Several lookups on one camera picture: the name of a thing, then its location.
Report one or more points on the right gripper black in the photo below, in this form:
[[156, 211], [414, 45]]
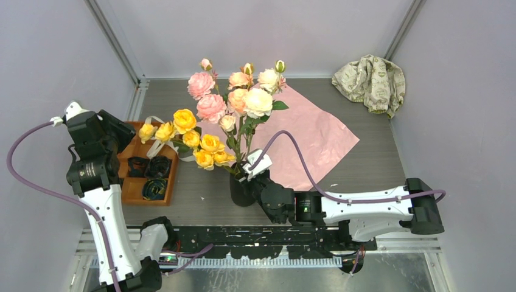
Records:
[[267, 175]]

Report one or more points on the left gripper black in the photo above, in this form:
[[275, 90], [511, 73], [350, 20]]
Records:
[[125, 132]]

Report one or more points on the pink purple wrapping paper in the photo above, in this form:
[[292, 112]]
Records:
[[322, 138]]

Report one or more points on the yellow rose flower stem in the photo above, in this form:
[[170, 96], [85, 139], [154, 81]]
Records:
[[183, 135]]

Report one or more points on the white rose flower stem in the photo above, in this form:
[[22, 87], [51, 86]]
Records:
[[259, 101]]

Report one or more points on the pink rose flower stem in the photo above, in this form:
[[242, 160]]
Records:
[[202, 86]]

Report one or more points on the peach rose flower stem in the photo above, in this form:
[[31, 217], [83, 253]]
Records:
[[236, 124]]

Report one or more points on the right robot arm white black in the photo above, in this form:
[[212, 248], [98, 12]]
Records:
[[363, 216]]

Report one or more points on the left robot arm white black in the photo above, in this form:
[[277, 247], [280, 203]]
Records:
[[122, 267]]

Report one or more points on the dark cylindrical vase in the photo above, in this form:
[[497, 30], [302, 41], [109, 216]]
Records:
[[240, 189]]

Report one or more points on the rolled dark fabric middle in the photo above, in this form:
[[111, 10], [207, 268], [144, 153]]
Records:
[[137, 166]]

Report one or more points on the rolled dark fabric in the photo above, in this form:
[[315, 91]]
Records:
[[154, 189], [158, 167], [137, 166]]

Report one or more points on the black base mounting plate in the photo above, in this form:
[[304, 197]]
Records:
[[265, 242]]

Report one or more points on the orange compartment tray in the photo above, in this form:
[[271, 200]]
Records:
[[132, 187]]

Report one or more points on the rolled dark fabric upper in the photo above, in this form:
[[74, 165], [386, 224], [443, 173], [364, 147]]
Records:
[[158, 167]]

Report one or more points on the rolled dark fabric lower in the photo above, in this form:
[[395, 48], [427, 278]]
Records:
[[154, 189]]

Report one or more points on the patterned cream cloth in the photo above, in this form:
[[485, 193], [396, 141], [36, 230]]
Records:
[[375, 82]]

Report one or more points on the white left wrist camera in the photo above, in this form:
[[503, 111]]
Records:
[[72, 110]]

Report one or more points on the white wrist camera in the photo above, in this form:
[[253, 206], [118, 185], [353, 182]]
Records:
[[72, 110], [256, 163]]

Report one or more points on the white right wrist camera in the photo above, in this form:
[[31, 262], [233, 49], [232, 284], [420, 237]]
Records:
[[256, 163]]

